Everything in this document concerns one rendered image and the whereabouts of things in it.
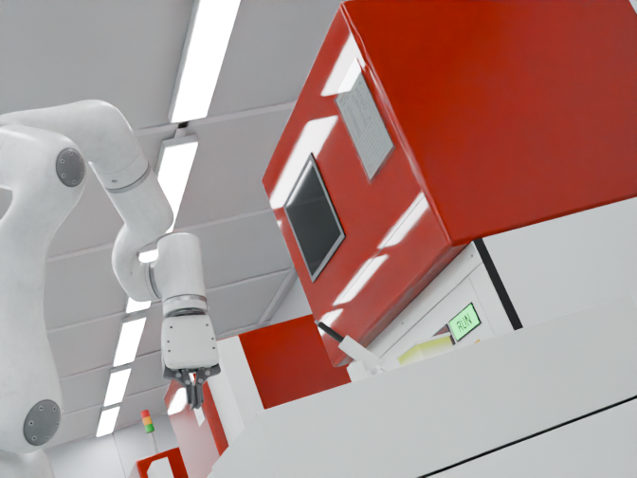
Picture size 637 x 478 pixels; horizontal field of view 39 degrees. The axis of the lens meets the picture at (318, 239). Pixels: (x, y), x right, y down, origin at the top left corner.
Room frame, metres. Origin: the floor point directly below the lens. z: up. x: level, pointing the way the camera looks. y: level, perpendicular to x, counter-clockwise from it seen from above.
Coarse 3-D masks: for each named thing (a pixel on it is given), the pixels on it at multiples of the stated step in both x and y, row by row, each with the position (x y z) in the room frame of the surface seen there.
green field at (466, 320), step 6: (468, 306) 1.83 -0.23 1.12; (462, 312) 1.86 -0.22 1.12; (468, 312) 1.83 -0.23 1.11; (474, 312) 1.82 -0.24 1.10; (456, 318) 1.89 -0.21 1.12; (462, 318) 1.87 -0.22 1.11; (468, 318) 1.84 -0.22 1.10; (474, 318) 1.82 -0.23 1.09; (450, 324) 1.92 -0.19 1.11; (456, 324) 1.90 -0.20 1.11; (462, 324) 1.88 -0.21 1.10; (468, 324) 1.85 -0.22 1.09; (474, 324) 1.83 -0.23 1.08; (456, 330) 1.90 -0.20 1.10; (462, 330) 1.88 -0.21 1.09; (468, 330) 1.86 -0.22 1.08; (456, 336) 1.91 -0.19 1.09
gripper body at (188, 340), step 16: (176, 320) 1.62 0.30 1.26; (192, 320) 1.63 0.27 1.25; (208, 320) 1.65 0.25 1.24; (176, 336) 1.62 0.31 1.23; (192, 336) 1.63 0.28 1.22; (208, 336) 1.64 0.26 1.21; (176, 352) 1.61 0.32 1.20; (192, 352) 1.62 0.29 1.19; (208, 352) 1.64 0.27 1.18; (176, 368) 1.62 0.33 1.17; (192, 368) 1.65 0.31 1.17; (208, 368) 1.68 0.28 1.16
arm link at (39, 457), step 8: (0, 456) 1.43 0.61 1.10; (8, 456) 1.44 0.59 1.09; (16, 456) 1.44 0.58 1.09; (24, 456) 1.45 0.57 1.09; (32, 456) 1.46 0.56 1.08; (40, 456) 1.47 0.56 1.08; (0, 464) 1.43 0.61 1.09; (8, 464) 1.43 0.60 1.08; (16, 464) 1.44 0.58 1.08; (24, 464) 1.44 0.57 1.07; (32, 464) 1.45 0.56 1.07; (40, 464) 1.46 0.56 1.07; (48, 464) 1.48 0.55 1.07; (0, 472) 1.42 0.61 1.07; (8, 472) 1.43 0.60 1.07; (16, 472) 1.43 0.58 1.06; (24, 472) 1.43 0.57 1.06; (32, 472) 1.44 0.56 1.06; (40, 472) 1.45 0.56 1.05; (48, 472) 1.47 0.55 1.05
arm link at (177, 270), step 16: (160, 240) 1.63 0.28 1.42; (176, 240) 1.62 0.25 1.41; (192, 240) 1.64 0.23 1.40; (160, 256) 1.63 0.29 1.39; (176, 256) 1.62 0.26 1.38; (192, 256) 1.63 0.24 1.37; (160, 272) 1.62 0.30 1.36; (176, 272) 1.62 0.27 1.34; (192, 272) 1.63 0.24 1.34; (160, 288) 1.63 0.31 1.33; (176, 288) 1.61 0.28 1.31; (192, 288) 1.62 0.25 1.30
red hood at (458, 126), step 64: (384, 0) 1.75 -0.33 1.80; (448, 0) 1.81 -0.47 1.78; (512, 0) 1.88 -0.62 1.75; (576, 0) 1.95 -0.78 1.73; (320, 64) 1.89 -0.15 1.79; (384, 64) 1.72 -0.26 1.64; (448, 64) 1.78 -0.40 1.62; (512, 64) 1.85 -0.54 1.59; (576, 64) 1.91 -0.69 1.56; (320, 128) 2.00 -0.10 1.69; (384, 128) 1.75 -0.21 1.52; (448, 128) 1.76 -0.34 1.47; (512, 128) 1.81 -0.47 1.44; (576, 128) 1.88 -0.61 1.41; (320, 192) 2.12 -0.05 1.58; (384, 192) 1.85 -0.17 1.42; (448, 192) 1.73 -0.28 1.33; (512, 192) 1.79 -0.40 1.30; (576, 192) 1.85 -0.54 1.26; (320, 256) 2.25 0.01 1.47; (384, 256) 1.96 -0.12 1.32; (448, 256) 1.78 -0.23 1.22; (320, 320) 2.41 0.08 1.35; (384, 320) 2.11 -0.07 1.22
